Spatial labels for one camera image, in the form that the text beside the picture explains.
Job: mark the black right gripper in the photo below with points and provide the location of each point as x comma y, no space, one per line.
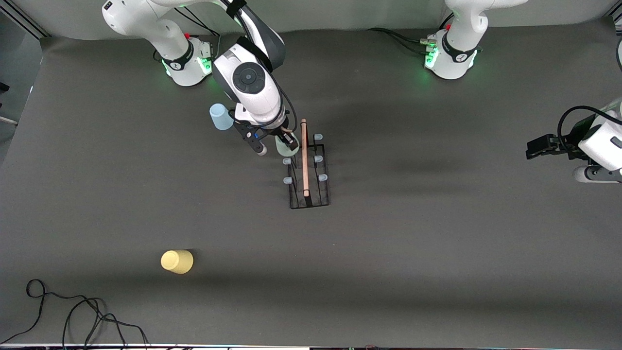
278,132

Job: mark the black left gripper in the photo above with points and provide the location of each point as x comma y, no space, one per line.
567,148

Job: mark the pale green plastic cup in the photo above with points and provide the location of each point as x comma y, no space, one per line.
282,148

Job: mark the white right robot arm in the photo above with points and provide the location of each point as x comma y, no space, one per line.
250,80

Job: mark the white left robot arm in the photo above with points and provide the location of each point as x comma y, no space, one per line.
459,39

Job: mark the light blue plastic cup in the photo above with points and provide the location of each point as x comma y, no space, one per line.
221,117

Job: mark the yellow plastic cup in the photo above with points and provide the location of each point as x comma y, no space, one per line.
177,261

